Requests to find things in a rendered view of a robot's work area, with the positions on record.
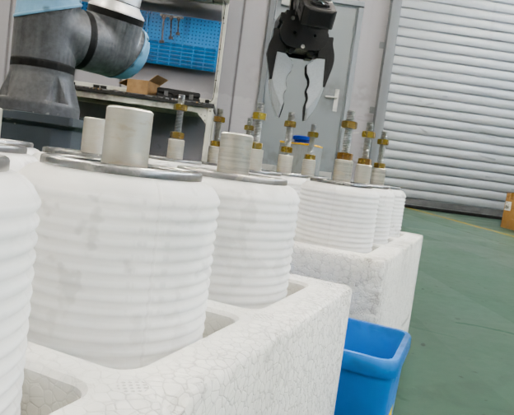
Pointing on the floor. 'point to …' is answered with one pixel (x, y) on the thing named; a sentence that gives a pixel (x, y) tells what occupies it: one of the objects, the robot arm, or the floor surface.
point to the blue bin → (371, 368)
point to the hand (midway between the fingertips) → (293, 109)
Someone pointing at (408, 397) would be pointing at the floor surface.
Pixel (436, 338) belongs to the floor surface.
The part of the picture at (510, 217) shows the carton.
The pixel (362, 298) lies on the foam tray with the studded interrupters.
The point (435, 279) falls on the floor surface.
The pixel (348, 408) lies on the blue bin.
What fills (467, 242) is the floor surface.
